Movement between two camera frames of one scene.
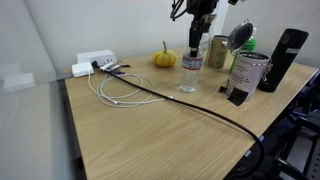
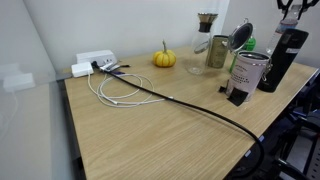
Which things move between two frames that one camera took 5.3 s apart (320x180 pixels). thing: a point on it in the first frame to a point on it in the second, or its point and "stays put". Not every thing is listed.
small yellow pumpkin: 164,58 stays put
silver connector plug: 109,67 stays put
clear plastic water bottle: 191,65 to 288,22
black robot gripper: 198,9 to 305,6
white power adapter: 82,69 stays put
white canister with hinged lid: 250,70 stays put
